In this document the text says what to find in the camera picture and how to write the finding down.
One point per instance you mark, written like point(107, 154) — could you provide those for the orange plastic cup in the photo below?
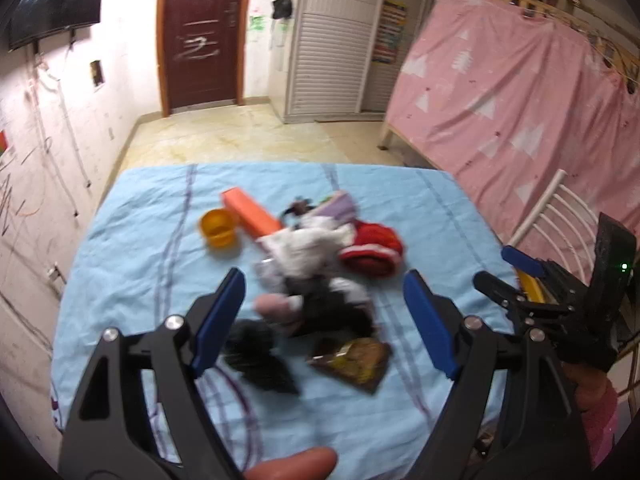
point(219, 230)

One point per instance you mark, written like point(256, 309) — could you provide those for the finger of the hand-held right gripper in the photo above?
point(497, 287)
point(522, 260)

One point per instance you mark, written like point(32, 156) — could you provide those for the black and white cloth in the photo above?
point(335, 310)

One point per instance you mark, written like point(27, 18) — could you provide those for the small dark item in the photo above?
point(299, 207)

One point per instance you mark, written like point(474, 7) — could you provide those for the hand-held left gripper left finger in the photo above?
point(220, 317)

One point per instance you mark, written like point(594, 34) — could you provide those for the light blue tablecloth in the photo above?
point(140, 260)

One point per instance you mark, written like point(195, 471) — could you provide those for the person's left hand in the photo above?
point(295, 464)

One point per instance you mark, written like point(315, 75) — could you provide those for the dark red door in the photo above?
point(200, 35)

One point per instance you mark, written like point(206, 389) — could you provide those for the white metal chair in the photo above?
point(550, 200)

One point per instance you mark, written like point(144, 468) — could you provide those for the green wall sticker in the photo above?
point(256, 24)

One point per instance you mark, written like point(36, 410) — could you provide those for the yellow bin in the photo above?
point(529, 287)

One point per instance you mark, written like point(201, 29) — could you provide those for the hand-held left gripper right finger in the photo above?
point(427, 320)

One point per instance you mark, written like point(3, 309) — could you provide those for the colourful wall poster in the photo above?
point(389, 32)

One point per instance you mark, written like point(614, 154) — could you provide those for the black hanging bag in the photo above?
point(282, 6)

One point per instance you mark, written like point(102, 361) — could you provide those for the person's right forearm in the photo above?
point(597, 415)

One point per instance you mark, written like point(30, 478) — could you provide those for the purple cloth item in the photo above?
point(337, 207)

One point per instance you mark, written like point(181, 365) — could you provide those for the white louvered wardrobe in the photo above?
point(330, 40)

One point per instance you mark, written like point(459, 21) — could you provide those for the red and white knit hat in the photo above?
point(372, 247)

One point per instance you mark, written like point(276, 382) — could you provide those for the orange cardboard box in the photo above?
point(247, 210)

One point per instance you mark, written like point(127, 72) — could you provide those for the white printed plastic wrapper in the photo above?
point(305, 247)

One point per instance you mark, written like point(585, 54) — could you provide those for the pink printed curtain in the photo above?
point(500, 100)

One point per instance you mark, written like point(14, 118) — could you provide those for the brown snack packet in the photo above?
point(355, 362)

